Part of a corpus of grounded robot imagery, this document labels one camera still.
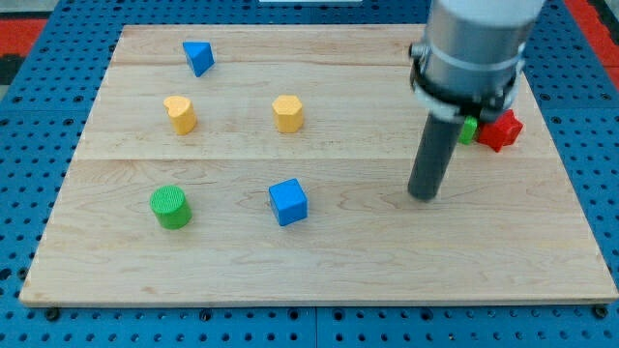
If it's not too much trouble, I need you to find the green cylinder block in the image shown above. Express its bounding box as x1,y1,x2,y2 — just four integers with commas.
149,185,192,230

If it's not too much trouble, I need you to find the yellow heart block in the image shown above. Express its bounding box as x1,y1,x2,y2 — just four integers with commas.
163,96,197,135

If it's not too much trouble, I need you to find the blue cube block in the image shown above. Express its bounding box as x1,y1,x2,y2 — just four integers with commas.
268,178,309,226

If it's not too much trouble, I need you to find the red star block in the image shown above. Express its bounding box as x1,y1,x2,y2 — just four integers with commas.
477,109,524,153

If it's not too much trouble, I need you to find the light wooden board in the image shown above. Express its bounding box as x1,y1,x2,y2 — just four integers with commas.
20,24,618,307

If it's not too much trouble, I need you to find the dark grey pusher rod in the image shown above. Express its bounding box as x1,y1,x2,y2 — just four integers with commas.
407,113,464,201

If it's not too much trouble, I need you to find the green star block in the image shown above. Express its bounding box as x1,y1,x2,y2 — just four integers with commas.
458,116,478,145

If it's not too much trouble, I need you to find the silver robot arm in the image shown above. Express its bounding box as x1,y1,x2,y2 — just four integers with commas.
410,0,545,124

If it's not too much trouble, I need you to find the yellow hexagon block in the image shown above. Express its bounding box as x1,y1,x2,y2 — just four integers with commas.
272,95,304,133

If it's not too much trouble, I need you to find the blue triangle block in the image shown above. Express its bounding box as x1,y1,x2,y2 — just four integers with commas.
182,42,215,77

